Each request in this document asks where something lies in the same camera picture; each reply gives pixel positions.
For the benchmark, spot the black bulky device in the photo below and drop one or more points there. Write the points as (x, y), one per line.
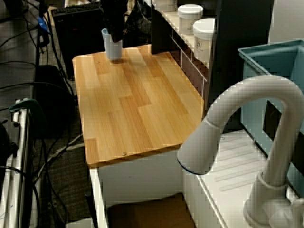
(7, 142)

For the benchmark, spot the light blue plastic cup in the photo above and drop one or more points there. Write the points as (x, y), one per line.
(114, 51)

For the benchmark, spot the black box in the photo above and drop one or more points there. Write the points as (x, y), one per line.
(71, 47)

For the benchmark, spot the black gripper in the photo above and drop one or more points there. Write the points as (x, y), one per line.
(112, 12)

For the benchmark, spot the white labelled jar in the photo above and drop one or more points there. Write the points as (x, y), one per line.
(204, 35)
(190, 21)

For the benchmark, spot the white curved toy faucet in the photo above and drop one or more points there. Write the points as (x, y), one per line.
(261, 85)

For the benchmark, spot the aluminium frame rail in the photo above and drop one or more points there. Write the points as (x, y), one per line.
(22, 147)

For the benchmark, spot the wide dark hutch upright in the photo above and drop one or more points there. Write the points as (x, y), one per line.
(237, 59)

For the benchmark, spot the teal plastic bin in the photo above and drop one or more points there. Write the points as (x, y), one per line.
(251, 99)

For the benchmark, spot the green clamp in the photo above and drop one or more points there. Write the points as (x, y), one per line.
(23, 103)

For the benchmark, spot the narrow dark hutch side panel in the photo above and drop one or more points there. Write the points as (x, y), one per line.
(164, 28)

